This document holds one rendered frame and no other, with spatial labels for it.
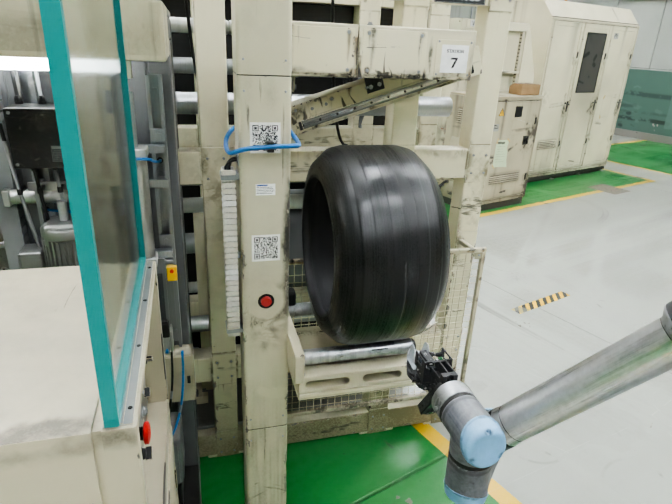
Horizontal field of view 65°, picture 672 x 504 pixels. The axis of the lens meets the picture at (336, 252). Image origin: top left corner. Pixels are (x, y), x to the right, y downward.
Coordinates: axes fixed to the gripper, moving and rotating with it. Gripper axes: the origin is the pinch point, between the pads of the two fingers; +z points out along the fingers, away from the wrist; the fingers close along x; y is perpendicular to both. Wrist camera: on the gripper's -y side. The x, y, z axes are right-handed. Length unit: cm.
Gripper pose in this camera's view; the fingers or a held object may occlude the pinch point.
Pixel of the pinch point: (412, 354)
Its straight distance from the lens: 138.7
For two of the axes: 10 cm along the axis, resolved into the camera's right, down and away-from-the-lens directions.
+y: 0.4, -9.3, -3.8
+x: -9.6, 0.6, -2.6
